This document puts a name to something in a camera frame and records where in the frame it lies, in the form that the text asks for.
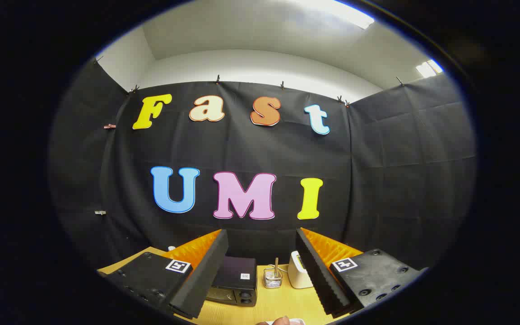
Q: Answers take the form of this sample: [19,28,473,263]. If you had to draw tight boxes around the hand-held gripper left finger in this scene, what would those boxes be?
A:
[104,229,229,320]

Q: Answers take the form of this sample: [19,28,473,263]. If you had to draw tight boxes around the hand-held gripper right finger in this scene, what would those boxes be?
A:
[295,227,427,319]

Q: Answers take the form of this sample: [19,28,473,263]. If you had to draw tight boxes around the black toaster oven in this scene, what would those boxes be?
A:
[206,256,258,307]

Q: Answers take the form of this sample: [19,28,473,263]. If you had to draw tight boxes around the cream white toaster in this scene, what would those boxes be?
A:
[288,251,314,289]

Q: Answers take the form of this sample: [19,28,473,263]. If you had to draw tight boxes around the clear stick holder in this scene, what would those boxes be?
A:
[263,266,283,289]

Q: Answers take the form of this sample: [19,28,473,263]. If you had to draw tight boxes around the row of black cloth clips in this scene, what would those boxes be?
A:
[94,55,405,108]

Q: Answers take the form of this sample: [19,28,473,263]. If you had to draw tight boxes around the ceiling light panel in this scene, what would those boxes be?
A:
[416,60,444,78]

